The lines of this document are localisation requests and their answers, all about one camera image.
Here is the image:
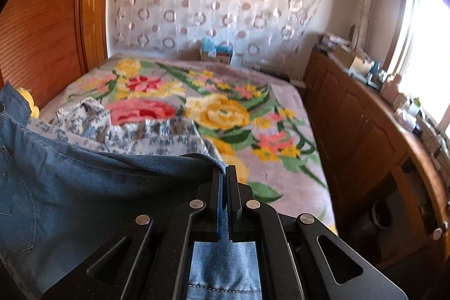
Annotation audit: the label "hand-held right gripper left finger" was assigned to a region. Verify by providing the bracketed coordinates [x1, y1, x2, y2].
[41, 164, 226, 300]

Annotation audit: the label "yellow plush toy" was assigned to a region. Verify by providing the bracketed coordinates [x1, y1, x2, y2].
[17, 87, 40, 119]

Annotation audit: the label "cardboard box with blue items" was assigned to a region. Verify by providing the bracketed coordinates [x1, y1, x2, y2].
[199, 37, 235, 66]

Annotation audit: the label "bright window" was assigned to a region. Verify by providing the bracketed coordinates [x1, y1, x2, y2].
[399, 0, 450, 134]

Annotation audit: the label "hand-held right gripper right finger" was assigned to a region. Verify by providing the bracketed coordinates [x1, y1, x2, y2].
[227, 164, 406, 300]

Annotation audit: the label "blue denim pants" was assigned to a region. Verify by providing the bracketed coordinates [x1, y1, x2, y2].
[0, 80, 263, 300]

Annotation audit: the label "floral plush blanket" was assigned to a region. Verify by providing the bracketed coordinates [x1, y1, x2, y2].
[39, 54, 339, 237]

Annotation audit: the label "wooden cabinet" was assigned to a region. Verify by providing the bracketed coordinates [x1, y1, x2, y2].
[301, 47, 450, 270]

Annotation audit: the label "white ring-patterned curtain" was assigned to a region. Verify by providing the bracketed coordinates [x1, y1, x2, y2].
[107, 0, 323, 67]

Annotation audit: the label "row of small household items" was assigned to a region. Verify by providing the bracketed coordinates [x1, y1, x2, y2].
[316, 33, 450, 176]

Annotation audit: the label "blue white floral sheet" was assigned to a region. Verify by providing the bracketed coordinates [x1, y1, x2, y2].
[27, 97, 223, 161]

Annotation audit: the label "wooden slatted wardrobe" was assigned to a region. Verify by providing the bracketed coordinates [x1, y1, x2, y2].
[0, 0, 117, 111]

